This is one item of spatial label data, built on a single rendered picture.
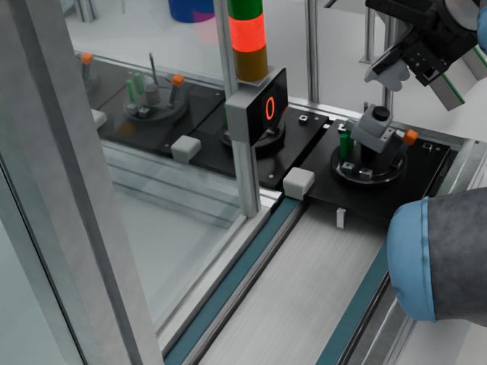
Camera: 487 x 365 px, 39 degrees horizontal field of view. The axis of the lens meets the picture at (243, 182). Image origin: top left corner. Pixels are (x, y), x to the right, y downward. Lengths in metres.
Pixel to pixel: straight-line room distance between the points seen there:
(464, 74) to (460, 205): 0.90
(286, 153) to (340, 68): 0.51
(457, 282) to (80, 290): 0.42
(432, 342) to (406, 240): 0.56
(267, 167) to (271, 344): 0.37
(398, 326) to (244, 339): 0.24
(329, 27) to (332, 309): 1.04
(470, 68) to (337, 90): 0.36
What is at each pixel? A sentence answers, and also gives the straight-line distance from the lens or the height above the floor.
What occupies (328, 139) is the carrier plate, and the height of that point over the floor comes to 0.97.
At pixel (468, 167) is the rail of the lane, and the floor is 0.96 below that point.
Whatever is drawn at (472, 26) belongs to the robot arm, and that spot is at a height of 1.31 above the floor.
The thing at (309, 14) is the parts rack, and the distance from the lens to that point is 1.44.
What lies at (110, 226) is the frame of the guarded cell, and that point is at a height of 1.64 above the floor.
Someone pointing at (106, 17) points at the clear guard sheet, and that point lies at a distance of 0.80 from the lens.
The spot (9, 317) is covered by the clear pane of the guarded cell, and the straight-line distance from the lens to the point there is 0.26.
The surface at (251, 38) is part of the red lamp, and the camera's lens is 1.00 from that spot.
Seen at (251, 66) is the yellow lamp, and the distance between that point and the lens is 1.02.
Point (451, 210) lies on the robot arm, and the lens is 0.64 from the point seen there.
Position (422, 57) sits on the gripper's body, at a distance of 1.12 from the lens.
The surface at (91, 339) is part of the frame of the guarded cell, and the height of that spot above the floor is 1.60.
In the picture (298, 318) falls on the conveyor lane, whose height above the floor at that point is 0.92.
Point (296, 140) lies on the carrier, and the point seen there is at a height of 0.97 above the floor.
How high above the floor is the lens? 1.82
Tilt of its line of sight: 41 degrees down
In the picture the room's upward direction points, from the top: 7 degrees counter-clockwise
